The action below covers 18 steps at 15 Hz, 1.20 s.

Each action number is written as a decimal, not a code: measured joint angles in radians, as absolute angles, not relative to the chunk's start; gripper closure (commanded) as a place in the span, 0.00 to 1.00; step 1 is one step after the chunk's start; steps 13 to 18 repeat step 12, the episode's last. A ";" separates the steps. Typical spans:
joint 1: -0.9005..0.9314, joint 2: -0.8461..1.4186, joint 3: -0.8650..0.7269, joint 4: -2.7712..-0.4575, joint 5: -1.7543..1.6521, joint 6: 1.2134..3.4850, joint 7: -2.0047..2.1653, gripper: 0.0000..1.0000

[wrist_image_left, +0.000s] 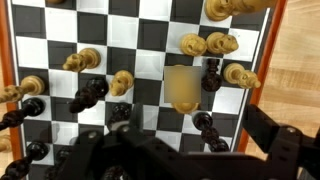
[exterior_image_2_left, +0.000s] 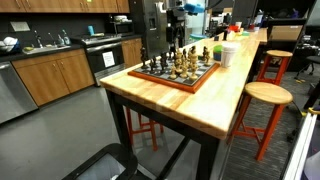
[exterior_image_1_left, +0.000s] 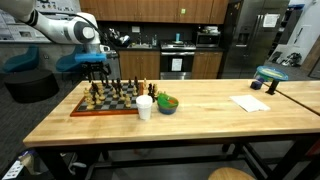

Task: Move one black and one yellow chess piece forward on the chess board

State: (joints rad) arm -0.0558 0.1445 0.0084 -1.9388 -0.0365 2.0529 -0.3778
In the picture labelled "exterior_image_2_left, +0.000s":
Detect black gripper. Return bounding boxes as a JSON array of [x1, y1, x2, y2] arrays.
[[165, 9, 187, 54]]

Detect tall yellow chess piece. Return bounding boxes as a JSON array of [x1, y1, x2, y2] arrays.
[[175, 49, 184, 75]]

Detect large yellow chess piece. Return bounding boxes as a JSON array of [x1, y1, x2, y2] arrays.
[[189, 53, 200, 82]]

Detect orange framed chess board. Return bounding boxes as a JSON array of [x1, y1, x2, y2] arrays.
[[127, 54, 221, 94]]

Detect teal bin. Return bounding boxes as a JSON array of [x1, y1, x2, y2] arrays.
[[189, 33, 208, 43]]

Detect white paper on fridge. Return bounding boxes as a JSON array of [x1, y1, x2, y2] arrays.
[[157, 0, 166, 14]]

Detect stainless steel fridge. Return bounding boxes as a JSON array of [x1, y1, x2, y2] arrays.
[[129, 0, 170, 59]]

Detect narrow wooden lower cabinet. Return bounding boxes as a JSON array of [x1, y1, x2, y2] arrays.
[[120, 37, 144, 69]]

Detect white foam cup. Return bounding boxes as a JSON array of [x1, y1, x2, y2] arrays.
[[220, 41, 241, 69]]

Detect black microwave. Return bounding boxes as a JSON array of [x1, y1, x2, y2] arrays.
[[107, 20, 135, 36]]

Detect white bowls on microwave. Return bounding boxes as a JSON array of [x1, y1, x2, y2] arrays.
[[113, 14, 129, 23]]

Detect red bowl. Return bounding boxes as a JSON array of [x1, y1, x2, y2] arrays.
[[228, 24, 241, 33]]

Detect white paper on oven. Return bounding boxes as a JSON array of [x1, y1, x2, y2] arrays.
[[102, 50, 116, 69]]

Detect stainless steel oven range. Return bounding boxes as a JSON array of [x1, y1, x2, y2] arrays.
[[71, 33, 127, 87]]

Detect white bottle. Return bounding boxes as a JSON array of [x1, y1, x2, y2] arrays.
[[254, 9, 265, 26]]

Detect orange stool wooden seat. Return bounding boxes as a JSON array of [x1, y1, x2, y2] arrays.
[[124, 106, 165, 153], [255, 49, 294, 86], [227, 81, 294, 162]]

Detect black desk wood panel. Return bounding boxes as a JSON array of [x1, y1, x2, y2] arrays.
[[266, 18, 308, 44]]

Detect wooden upper cabinets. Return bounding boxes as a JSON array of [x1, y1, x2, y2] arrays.
[[0, 0, 131, 14]]

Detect black rimmed bin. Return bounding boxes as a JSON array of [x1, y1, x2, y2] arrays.
[[61, 142, 139, 180]]

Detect wide wooden lower cabinet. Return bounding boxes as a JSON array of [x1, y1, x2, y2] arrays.
[[11, 48, 96, 107]]

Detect metal kitchen sink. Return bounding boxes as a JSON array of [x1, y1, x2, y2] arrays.
[[21, 44, 72, 55]]

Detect metal sink faucet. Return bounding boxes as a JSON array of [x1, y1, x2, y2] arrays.
[[33, 29, 44, 49]]

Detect black office chair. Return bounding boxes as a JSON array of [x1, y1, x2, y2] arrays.
[[294, 54, 320, 81]]

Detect small yellow item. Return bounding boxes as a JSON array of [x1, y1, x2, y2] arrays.
[[307, 106, 320, 116]]

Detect pile of white dishes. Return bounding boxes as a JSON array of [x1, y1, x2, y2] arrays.
[[0, 35, 22, 54]]

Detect white panel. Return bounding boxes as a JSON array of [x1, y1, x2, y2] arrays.
[[281, 111, 320, 180]]

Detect stainless steel dishwasher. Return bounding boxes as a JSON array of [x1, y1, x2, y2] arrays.
[[0, 61, 39, 125]]

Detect black kitchen countertop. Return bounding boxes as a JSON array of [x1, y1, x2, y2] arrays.
[[0, 33, 144, 64]]

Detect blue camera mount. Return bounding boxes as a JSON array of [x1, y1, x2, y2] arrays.
[[183, 3, 206, 15]]

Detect black metal table frame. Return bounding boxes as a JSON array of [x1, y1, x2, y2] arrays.
[[105, 87, 222, 180]]

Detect grey wall plate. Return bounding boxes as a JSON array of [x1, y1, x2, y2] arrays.
[[9, 20, 31, 33]]

